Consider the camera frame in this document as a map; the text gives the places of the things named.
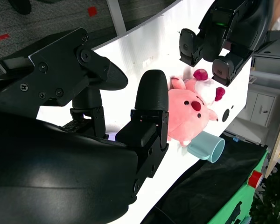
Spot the light wooden board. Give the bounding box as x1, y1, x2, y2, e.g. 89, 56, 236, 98
264, 109, 280, 179

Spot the white storage cabinet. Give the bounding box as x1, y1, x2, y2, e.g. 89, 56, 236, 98
224, 38, 280, 147

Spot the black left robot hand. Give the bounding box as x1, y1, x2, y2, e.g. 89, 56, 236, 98
178, 0, 271, 87

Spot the green board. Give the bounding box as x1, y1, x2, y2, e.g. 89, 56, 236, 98
207, 149, 269, 224

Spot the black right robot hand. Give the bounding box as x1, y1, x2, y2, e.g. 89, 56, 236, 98
0, 27, 170, 224

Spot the black round table grommet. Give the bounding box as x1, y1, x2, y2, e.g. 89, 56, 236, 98
221, 108, 231, 122

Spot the pink plush beaver doll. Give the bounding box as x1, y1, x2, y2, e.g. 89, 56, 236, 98
167, 68, 226, 156

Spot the white table leg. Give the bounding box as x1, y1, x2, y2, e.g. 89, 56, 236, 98
105, 0, 127, 36

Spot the light blue plastic mug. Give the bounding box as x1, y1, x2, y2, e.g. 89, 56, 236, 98
188, 130, 225, 163

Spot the red round button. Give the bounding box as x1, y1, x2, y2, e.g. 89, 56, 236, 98
249, 170, 263, 188

